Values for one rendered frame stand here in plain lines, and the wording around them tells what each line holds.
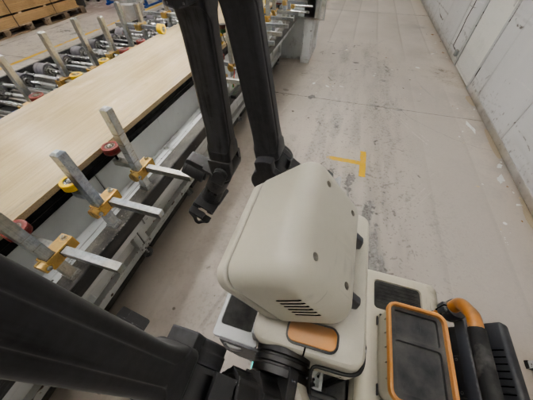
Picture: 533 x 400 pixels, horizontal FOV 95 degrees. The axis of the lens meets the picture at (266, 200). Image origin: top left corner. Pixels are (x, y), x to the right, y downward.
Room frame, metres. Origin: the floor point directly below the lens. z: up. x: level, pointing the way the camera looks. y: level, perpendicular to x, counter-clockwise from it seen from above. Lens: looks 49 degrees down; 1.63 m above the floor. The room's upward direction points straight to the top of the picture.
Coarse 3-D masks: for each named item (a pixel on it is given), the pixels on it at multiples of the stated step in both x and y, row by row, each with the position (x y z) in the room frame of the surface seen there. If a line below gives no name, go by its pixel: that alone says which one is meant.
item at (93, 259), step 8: (40, 240) 0.48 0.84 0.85; (48, 240) 0.48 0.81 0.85; (64, 248) 0.44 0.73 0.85; (72, 248) 0.44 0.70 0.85; (72, 256) 0.41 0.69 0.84; (80, 256) 0.41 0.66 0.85; (88, 256) 0.41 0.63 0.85; (96, 256) 0.41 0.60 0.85; (96, 264) 0.38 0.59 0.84; (104, 264) 0.38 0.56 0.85; (112, 264) 0.38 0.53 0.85; (120, 264) 0.38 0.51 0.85; (120, 272) 0.36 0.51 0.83
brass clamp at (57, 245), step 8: (56, 240) 0.47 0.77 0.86; (64, 240) 0.47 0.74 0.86; (72, 240) 0.48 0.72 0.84; (56, 248) 0.44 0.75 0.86; (56, 256) 0.41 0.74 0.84; (64, 256) 0.43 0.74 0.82; (40, 264) 0.38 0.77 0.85; (48, 264) 0.38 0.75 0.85; (56, 264) 0.39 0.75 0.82; (48, 272) 0.36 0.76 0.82
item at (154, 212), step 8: (72, 192) 0.72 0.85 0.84; (112, 200) 0.67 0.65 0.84; (120, 200) 0.67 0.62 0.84; (120, 208) 0.66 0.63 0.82; (128, 208) 0.64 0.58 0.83; (136, 208) 0.63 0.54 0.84; (144, 208) 0.63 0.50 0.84; (152, 208) 0.63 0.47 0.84; (152, 216) 0.61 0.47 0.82; (160, 216) 0.60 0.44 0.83
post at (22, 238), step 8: (0, 216) 0.41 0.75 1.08; (0, 224) 0.40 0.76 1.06; (8, 224) 0.41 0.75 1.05; (16, 224) 0.42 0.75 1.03; (0, 232) 0.39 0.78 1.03; (8, 232) 0.40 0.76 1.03; (16, 232) 0.41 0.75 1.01; (24, 232) 0.42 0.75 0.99; (16, 240) 0.39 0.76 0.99; (24, 240) 0.40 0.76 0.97; (32, 240) 0.41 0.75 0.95; (24, 248) 0.40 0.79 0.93; (32, 248) 0.39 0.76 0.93; (40, 248) 0.41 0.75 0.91; (48, 248) 0.42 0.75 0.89; (40, 256) 0.39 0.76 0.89; (48, 256) 0.40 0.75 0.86; (64, 264) 0.41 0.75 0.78; (64, 272) 0.39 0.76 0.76; (72, 272) 0.41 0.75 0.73
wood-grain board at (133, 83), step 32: (128, 64) 1.97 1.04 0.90; (160, 64) 1.97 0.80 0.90; (64, 96) 1.48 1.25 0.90; (96, 96) 1.48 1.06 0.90; (128, 96) 1.48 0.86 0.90; (160, 96) 1.48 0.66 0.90; (0, 128) 1.13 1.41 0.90; (32, 128) 1.13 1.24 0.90; (64, 128) 1.13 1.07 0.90; (96, 128) 1.13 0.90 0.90; (128, 128) 1.16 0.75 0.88; (0, 160) 0.87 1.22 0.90; (32, 160) 0.87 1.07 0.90; (0, 192) 0.67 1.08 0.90; (32, 192) 0.67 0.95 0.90
